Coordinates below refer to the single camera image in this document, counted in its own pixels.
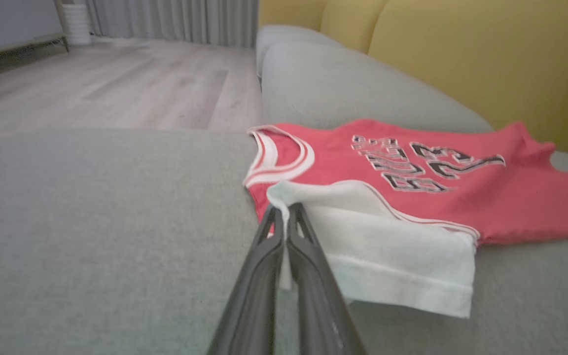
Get small grey-green sofa cushion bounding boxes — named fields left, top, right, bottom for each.
left=255, top=25, right=494, bottom=134

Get white ribbed basket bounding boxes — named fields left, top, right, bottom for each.
left=61, top=2, right=92, bottom=46

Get red basketball jersey white trim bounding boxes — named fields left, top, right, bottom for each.
left=243, top=118, right=568, bottom=319

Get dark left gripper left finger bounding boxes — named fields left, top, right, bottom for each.
left=207, top=205, right=285, bottom=355

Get grey curtain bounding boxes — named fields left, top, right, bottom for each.
left=86, top=0, right=260, bottom=48

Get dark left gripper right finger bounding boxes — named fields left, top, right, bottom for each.
left=285, top=202, right=369, bottom=355

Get grey cabinet wooden legs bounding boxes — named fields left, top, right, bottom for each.
left=0, top=0, right=71, bottom=63

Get yellow sofa backrest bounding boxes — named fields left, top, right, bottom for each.
left=258, top=0, right=568, bottom=161

